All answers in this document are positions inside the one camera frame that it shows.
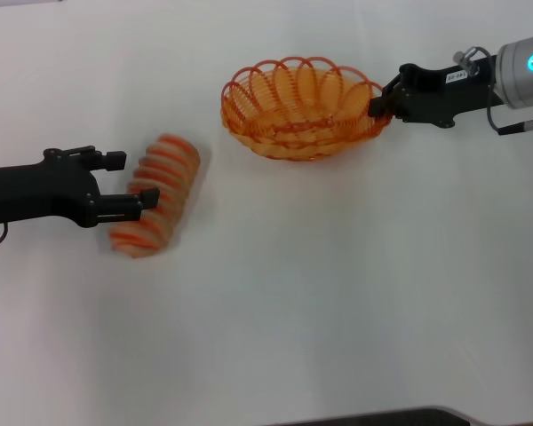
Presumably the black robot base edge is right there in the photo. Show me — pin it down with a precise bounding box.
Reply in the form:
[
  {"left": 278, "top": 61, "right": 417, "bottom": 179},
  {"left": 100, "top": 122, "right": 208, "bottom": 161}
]
[{"left": 266, "top": 406, "right": 485, "bottom": 426}]

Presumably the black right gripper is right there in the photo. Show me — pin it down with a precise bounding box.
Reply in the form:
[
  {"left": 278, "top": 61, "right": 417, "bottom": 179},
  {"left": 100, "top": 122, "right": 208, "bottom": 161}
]
[{"left": 367, "top": 55, "right": 505, "bottom": 130}]

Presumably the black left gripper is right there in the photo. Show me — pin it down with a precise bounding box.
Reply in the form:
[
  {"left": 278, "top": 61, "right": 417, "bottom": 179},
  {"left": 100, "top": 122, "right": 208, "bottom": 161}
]
[{"left": 0, "top": 145, "right": 161, "bottom": 229}]

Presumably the grey right arm cable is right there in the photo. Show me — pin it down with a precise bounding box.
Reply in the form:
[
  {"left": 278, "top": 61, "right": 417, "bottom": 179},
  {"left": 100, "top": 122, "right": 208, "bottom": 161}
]
[{"left": 452, "top": 46, "right": 533, "bottom": 137}]

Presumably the orange wire basket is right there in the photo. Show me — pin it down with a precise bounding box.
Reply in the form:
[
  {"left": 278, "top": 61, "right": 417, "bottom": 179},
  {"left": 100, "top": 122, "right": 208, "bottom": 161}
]
[{"left": 220, "top": 56, "right": 394, "bottom": 162}]

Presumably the orange striped bread roll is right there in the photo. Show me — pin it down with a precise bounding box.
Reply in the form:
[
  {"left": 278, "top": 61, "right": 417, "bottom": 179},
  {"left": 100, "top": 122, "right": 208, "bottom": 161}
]
[{"left": 108, "top": 132, "right": 202, "bottom": 259}]

